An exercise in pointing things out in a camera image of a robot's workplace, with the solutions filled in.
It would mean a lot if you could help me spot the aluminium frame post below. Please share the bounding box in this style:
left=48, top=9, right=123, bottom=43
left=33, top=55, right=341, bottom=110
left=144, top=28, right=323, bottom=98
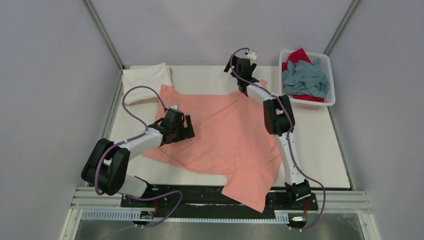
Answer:
left=82, top=0, right=125, bottom=72
left=323, top=0, right=362, bottom=56

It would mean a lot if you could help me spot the red t shirt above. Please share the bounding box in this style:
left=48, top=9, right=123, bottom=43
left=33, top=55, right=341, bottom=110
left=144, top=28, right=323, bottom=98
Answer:
left=281, top=48, right=325, bottom=103

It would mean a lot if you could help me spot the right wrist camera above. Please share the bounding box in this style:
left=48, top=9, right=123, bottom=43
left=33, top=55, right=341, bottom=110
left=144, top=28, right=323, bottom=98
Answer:
left=245, top=50, right=257, bottom=61

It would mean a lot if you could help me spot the folded white t shirt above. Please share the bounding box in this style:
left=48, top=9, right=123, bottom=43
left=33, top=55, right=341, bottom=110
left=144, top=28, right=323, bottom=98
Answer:
left=121, top=62, right=173, bottom=106

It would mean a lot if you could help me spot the grey blue t shirt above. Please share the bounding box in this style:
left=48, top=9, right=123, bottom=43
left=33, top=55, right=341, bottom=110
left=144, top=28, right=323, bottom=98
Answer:
left=281, top=58, right=330, bottom=99

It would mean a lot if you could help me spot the white slotted cable duct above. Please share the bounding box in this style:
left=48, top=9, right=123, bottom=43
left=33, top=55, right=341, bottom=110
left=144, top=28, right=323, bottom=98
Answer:
left=80, top=209, right=289, bottom=224

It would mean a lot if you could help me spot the white plastic basket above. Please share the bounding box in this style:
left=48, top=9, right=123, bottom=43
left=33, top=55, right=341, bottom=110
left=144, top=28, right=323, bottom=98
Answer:
left=279, top=50, right=336, bottom=110

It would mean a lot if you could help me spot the left aluminium frame post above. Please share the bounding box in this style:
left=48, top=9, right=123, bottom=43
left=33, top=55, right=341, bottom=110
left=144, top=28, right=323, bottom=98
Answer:
left=82, top=0, right=125, bottom=72

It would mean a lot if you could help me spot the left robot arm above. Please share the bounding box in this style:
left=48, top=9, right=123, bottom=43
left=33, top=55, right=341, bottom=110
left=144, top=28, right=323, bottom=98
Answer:
left=81, top=107, right=195, bottom=207

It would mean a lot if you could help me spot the salmon pink t shirt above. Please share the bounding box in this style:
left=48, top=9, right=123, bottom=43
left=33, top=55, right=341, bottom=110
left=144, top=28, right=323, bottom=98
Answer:
left=144, top=85, right=281, bottom=213

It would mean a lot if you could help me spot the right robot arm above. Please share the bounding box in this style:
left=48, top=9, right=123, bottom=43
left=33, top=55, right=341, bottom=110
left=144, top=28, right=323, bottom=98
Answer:
left=224, top=54, right=312, bottom=209

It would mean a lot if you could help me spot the right aluminium frame post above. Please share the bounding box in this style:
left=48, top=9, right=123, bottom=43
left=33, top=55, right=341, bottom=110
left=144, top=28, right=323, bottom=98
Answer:
left=323, top=0, right=362, bottom=56

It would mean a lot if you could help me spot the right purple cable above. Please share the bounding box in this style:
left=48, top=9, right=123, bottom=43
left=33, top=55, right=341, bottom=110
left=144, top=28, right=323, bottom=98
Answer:
left=229, top=47, right=327, bottom=232

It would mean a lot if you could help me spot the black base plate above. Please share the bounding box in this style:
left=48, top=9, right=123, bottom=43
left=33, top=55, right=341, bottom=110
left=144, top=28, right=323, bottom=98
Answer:
left=120, top=184, right=319, bottom=219

